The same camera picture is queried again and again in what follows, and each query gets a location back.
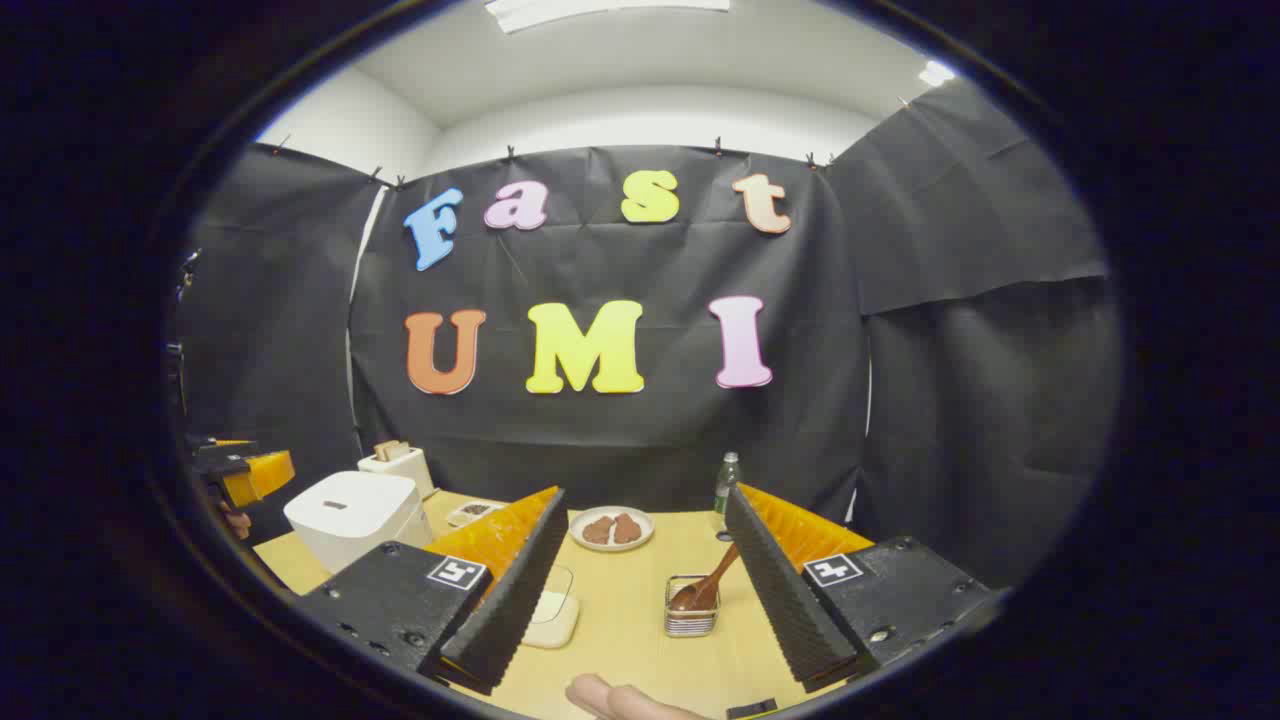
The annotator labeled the brown wooden spoon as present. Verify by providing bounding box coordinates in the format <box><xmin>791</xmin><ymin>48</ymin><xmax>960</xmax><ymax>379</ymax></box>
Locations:
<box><xmin>668</xmin><ymin>543</ymin><xmax>741</xmax><ymax>613</ymax></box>

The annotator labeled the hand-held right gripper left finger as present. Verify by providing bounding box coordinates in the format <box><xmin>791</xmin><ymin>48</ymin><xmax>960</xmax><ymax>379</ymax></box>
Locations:
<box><xmin>295</xmin><ymin>487</ymin><xmax>569</xmax><ymax>696</ymax></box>

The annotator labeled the white rice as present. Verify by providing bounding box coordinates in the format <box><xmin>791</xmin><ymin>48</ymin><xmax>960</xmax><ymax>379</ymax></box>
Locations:
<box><xmin>525</xmin><ymin>592</ymin><xmax>579</xmax><ymax>646</ymax></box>

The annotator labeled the green label plastic bottle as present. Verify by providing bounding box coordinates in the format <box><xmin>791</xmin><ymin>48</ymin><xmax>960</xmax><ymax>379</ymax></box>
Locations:
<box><xmin>713</xmin><ymin>451</ymin><xmax>741</xmax><ymax>517</ymax></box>

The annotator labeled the white oval plate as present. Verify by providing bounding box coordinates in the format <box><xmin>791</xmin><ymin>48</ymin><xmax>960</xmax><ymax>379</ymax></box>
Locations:
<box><xmin>569</xmin><ymin>506</ymin><xmax>656</xmax><ymax>553</ymax></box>

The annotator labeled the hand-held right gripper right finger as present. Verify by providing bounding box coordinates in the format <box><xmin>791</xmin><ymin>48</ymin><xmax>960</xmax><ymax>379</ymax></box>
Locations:
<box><xmin>724</xmin><ymin>482</ymin><xmax>1001</xmax><ymax>693</ymax></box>

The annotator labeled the black backdrop cloth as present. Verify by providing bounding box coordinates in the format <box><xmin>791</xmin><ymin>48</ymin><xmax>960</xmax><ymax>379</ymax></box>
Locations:
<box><xmin>175</xmin><ymin>80</ymin><xmax>1126</xmax><ymax>591</ymax></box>

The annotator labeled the long ceiling light panel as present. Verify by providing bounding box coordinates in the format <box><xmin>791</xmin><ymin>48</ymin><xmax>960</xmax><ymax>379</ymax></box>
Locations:
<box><xmin>485</xmin><ymin>0</ymin><xmax>731</xmax><ymax>33</ymax></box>

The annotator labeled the clear plastic box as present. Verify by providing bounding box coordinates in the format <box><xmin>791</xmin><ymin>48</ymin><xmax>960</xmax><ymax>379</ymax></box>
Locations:
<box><xmin>520</xmin><ymin>565</ymin><xmax>581</xmax><ymax>649</ymax></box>

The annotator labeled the metal wire chopstick holder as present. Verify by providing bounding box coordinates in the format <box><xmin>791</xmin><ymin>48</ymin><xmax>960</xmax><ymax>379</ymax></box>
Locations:
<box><xmin>664</xmin><ymin>574</ymin><xmax>721</xmax><ymax>639</ymax></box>

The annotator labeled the white toaster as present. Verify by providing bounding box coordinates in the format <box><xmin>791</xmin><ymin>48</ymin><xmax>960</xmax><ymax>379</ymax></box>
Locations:
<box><xmin>358</xmin><ymin>447</ymin><xmax>437</xmax><ymax>499</ymax></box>

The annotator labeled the white rice cooker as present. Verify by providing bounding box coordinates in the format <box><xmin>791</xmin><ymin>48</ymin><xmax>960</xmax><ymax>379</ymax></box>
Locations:
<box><xmin>284</xmin><ymin>471</ymin><xmax>435</xmax><ymax>575</ymax></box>

